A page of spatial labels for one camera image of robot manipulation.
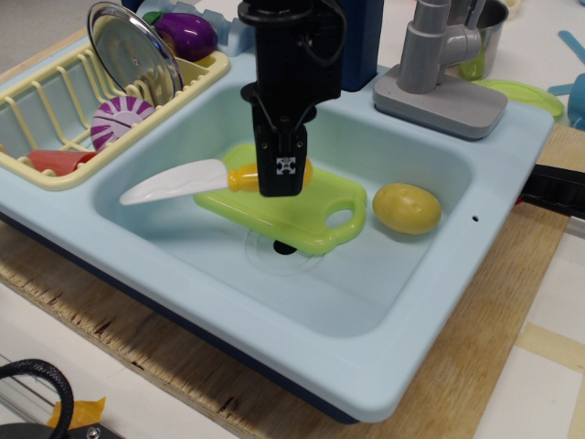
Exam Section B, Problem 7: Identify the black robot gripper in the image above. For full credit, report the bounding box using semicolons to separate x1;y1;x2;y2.
238;1;346;198

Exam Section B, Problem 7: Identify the toy knife yellow handle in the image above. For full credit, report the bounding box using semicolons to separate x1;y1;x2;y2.
118;155;314;207

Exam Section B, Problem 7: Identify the green toy cutting board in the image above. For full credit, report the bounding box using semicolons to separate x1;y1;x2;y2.
194;168;367;255

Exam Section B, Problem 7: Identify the wooden base board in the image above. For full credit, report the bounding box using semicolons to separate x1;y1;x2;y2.
0;27;585;439

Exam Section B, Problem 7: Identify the dark blue box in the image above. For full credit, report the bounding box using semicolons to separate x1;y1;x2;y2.
122;1;383;91

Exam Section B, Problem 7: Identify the yellow toy potato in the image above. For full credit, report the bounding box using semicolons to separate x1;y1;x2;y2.
372;183;442;235

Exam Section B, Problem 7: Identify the purple toy eggplant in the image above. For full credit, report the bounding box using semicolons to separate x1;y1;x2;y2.
143;11;218;62

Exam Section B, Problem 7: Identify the grey toy faucet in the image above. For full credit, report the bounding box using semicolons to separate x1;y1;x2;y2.
372;1;507;141

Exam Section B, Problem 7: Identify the purple white toy onion half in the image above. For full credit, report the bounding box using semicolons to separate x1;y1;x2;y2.
90;96;155;152

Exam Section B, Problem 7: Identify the silver metal pot lid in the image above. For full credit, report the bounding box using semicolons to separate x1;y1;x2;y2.
87;1;183;105

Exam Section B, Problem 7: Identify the light blue toy sink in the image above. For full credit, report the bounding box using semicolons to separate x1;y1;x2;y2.
1;53;554;423

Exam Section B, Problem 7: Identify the red toy cup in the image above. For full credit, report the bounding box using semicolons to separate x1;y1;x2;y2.
27;150;98;177

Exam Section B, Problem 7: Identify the cream dish drying rack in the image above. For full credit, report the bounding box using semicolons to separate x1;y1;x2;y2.
1;39;230;191

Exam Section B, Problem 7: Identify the green plastic plate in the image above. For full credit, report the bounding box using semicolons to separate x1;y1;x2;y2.
473;80;565;119

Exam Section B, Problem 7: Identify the stainless steel pot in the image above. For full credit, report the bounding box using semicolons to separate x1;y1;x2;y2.
449;1;508;80

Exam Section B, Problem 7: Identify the black clamp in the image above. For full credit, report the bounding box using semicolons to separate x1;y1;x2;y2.
516;165;584;220

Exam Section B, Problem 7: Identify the blue plastic utensil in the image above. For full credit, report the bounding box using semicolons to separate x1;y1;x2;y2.
558;30;585;63

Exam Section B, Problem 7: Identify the yellow tape piece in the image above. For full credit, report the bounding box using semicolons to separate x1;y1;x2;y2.
47;397;106;430

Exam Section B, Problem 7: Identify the black braided cable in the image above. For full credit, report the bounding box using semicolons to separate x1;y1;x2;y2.
0;359;76;435

